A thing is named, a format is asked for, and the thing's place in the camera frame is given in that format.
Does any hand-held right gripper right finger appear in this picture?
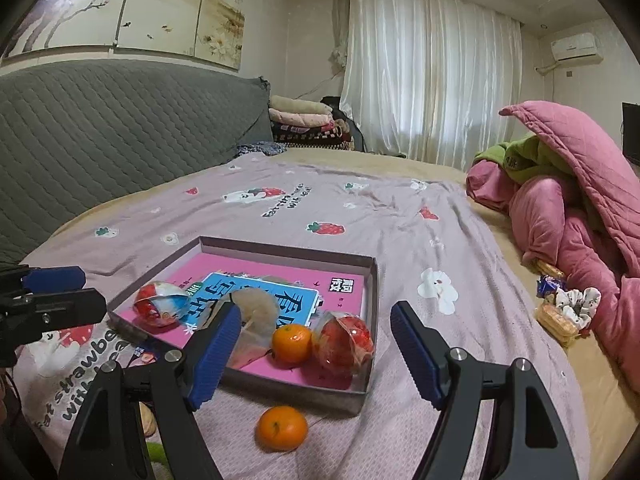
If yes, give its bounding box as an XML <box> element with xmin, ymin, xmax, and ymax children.
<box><xmin>390</xmin><ymin>301</ymin><xmax>581</xmax><ymax>480</ymax></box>

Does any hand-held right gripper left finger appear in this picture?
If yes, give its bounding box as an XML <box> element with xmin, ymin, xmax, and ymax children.
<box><xmin>60</xmin><ymin>301</ymin><xmax>243</xmax><ymax>480</ymax></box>

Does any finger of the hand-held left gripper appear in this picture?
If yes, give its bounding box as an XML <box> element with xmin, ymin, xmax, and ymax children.
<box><xmin>0</xmin><ymin>266</ymin><xmax>87</xmax><ymax>297</ymax></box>
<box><xmin>0</xmin><ymin>287</ymin><xmax>109</xmax><ymax>347</ymax></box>

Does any beige bath pouf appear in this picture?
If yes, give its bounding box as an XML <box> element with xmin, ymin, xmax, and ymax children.
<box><xmin>197</xmin><ymin>287</ymin><xmax>281</xmax><ymax>371</ymax></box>

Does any red ball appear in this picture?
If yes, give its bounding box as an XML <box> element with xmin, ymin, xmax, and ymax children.
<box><xmin>311</xmin><ymin>310</ymin><xmax>376</xmax><ymax>391</ymax></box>

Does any red and blue toy egg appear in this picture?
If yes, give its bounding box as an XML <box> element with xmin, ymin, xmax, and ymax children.
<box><xmin>132</xmin><ymin>281</ymin><xmax>192</xmax><ymax>331</ymax></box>

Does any orange tangerine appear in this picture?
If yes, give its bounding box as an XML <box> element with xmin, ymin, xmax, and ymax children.
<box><xmin>256</xmin><ymin>406</ymin><xmax>309</xmax><ymax>452</ymax></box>
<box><xmin>271</xmin><ymin>323</ymin><xmax>313</xmax><ymax>365</ymax></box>

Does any walnut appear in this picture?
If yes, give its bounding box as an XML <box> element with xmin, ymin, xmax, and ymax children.
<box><xmin>140</xmin><ymin>402</ymin><xmax>161</xmax><ymax>438</ymax></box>

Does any grey cardboard box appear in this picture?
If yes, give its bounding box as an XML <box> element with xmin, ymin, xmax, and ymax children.
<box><xmin>106</xmin><ymin>235</ymin><xmax>379</xmax><ymax>417</ymax></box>

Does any blue book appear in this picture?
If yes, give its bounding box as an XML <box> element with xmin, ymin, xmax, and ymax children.
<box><xmin>182</xmin><ymin>272</ymin><xmax>321</xmax><ymax>333</ymax></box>

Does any pink book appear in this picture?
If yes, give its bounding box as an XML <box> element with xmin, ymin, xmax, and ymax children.
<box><xmin>120</xmin><ymin>252</ymin><xmax>373</xmax><ymax>391</ymax></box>

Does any blue candy wrapper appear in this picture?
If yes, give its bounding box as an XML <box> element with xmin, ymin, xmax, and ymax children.
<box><xmin>536</xmin><ymin>275</ymin><xmax>568</xmax><ymax>298</ymax></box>

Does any grey quilted headboard cover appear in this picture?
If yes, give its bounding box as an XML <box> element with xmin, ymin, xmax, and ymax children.
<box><xmin>0</xmin><ymin>58</ymin><xmax>273</xmax><ymax>266</ymax></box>

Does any pink strawberry print blanket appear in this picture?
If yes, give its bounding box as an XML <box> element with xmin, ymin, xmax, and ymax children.
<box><xmin>12</xmin><ymin>152</ymin><xmax>583</xmax><ymax>480</ymax></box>

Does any white floral scrunchie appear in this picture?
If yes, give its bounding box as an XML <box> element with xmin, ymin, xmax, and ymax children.
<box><xmin>547</xmin><ymin>287</ymin><xmax>602</xmax><ymax>331</ymax></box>

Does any dark floral cloth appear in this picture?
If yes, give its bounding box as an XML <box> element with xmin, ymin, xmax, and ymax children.
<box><xmin>235</xmin><ymin>142</ymin><xmax>286</xmax><ymax>158</ymax></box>

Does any green blanket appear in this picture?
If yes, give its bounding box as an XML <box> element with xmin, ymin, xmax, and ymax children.
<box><xmin>474</xmin><ymin>135</ymin><xmax>576</xmax><ymax>186</ymax></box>

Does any dark patterned folded blanket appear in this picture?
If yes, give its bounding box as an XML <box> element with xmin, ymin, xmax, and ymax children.
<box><xmin>272</xmin><ymin>122</ymin><xmax>352</xmax><ymax>151</ymax></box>

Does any pink folded blanket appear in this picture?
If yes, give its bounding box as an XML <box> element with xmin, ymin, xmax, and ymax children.
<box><xmin>269</xmin><ymin>111</ymin><xmax>334</xmax><ymax>127</ymax></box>

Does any pink quilt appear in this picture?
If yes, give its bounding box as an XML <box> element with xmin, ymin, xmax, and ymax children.
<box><xmin>466</xmin><ymin>100</ymin><xmax>640</xmax><ymax>391</ymax></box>

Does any beige folded blanket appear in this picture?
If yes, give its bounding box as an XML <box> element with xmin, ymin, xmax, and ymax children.
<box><xmin>270</xmin><ymin>96</ymin><xmax>329</xmax><ymax>114</ymax></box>

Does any white curtain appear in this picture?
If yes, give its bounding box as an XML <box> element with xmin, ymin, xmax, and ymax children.
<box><xmin>340</xmin><ymin>0</ymin><xmax>523</xmax><ymax>166</ymax></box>

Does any black television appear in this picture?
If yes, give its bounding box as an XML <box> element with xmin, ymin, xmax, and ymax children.
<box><xmin>621</xmin><ymin>102</ymin><xmax>640</xmax><ymax>166</ymax></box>

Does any white air conditioner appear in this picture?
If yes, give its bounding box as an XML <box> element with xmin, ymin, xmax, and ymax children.
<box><xmin>550</xmin><ymin>33</ymin><xmax>601</xmax><ymax>65</ymax></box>

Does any floral wall mural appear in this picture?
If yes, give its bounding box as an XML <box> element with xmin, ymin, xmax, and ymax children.
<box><xmin>2</xmin><ymin>0</ymin><xmax>247</xmax><ymax>70</ymax></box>

